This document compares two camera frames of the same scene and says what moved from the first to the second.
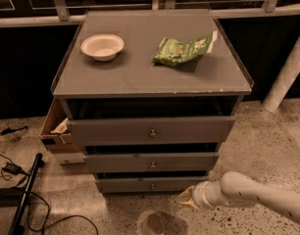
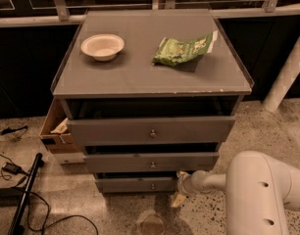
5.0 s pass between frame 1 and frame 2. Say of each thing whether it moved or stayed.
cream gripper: moved
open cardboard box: stayed
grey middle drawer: stayed
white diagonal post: stayed
